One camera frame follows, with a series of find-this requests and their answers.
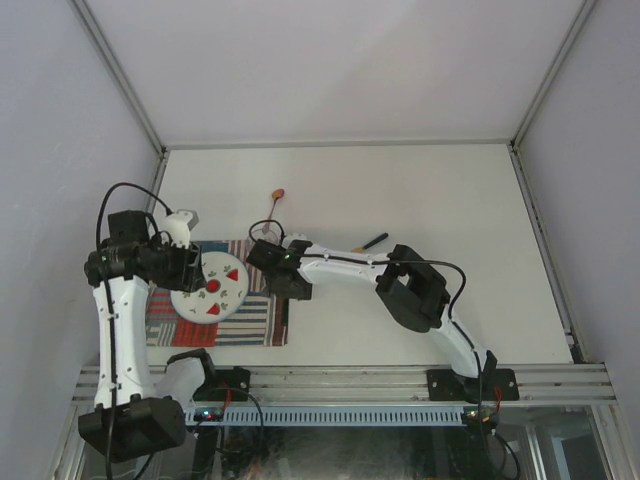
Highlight grey slotted cable duct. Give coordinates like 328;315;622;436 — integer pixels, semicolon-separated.
186;405;467;427

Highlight aluminium front rail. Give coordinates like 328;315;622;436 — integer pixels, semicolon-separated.
71;363;619;404

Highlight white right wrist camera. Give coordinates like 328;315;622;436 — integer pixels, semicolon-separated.
281;233;307;249

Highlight pink handled spoon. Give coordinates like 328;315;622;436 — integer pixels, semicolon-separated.
262;188;285;233

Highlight striped patchwork placemat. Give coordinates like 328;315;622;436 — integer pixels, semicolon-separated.
146;240;288;348

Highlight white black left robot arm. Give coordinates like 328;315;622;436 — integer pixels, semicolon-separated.
78;210;219;466

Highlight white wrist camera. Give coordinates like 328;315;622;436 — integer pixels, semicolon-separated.
160;209;199;249
281;233;307;249

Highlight gold fork green handle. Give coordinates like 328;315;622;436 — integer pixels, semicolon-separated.
353;232;389;253

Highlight gold knife green handle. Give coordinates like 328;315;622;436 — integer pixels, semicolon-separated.
276;297;289;327

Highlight white watermelon pattern plate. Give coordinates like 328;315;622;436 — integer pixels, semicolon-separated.
170;252;249;324

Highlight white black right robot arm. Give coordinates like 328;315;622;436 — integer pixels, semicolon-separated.
247;237;497;401

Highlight black right camera cable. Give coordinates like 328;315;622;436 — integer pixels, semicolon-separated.
248;219;469;416

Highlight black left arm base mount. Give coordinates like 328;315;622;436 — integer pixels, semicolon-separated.
193;367;251;402

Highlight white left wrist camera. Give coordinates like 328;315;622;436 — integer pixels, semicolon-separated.
160;209;199;249

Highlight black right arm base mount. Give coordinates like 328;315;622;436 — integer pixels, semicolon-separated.
426;369;520;403

